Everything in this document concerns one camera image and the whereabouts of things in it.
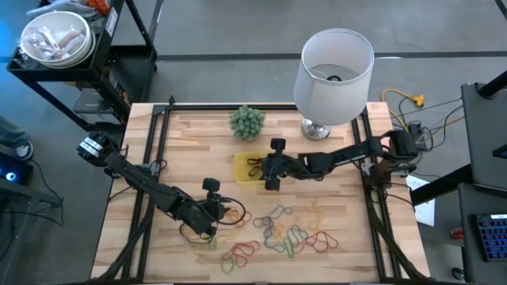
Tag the orange packet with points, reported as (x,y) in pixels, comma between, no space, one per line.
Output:
(98,4)

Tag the person's shoe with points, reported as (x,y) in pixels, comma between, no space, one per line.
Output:
(24,150)

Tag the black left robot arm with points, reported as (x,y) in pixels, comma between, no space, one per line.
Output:
(134,176)

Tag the black power adapter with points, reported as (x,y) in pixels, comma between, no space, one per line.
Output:
(415,126)

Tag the green rubber band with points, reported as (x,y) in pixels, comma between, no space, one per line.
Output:
(288,251)
(213,244)
(222,264)

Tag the yellow rubber band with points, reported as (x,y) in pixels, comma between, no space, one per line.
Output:
(200,248)
(317,221)
(279,229)

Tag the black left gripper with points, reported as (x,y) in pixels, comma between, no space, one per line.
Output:
(198,215)

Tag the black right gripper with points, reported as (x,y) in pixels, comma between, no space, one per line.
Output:
(285,166)

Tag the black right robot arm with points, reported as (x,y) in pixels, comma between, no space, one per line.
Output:
(340,156)

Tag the white shade table lamp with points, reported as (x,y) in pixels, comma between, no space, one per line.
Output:
(328,99)

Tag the white bowl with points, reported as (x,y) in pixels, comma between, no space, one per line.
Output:
(57,20)
(91,49)

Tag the black keyboard desk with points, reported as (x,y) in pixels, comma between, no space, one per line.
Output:
(469,245)

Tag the black equipment box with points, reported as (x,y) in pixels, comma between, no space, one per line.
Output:
(93,103)

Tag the plastic wrapped snack pack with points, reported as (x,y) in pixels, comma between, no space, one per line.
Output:
(37,41)
(71,36)

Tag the black pole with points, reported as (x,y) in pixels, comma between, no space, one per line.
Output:
(493,84)

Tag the clear plastic bag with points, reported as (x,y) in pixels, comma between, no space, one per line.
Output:
(59,8)

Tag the black utility cart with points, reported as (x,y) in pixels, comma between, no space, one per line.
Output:
(130,67)

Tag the small red object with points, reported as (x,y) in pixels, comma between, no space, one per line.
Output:
(456,233)

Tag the black computer with blue light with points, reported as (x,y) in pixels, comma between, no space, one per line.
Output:
(12,170)

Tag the keyboard with coloured keys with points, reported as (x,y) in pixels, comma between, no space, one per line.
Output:
(493,237)

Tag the black metal bar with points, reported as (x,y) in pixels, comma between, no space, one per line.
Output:
(439,186)

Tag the yellow plastic bin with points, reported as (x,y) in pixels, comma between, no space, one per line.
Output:
(241,176)

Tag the white paper sheet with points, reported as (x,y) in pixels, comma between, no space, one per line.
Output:
(424,210)

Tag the large thin black rubber band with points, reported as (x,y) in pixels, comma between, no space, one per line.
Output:
(181,233)

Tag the purple rubber band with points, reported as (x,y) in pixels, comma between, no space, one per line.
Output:
(295,229)

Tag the green artificial succulent ball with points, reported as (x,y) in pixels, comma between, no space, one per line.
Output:
(246,122)

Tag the black aluminium extrusion frame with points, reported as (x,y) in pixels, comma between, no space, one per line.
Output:
(237,107)

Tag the person's leg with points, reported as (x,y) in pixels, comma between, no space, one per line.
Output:
(10,132)

